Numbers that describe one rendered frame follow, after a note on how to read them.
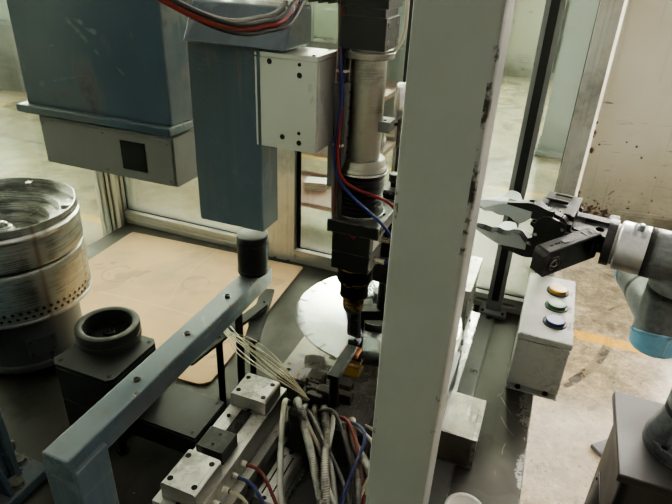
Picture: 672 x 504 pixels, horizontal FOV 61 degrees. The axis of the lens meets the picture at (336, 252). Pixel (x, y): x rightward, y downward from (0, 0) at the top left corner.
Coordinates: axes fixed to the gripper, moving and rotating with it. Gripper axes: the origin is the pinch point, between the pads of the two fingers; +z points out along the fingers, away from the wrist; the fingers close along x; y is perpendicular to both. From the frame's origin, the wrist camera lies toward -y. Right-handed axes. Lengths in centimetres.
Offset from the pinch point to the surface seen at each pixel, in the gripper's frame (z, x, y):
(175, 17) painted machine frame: 46, 31, -14
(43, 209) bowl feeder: 90, -12, -22
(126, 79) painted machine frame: 53, 22, -20
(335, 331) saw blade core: 21.1, -24.4, -13.2
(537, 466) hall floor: -17, -132, 54
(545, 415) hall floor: -13, -137, 82
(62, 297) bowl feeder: 76, -23, -32
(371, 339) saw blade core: 14.3, -24.6, -11.6
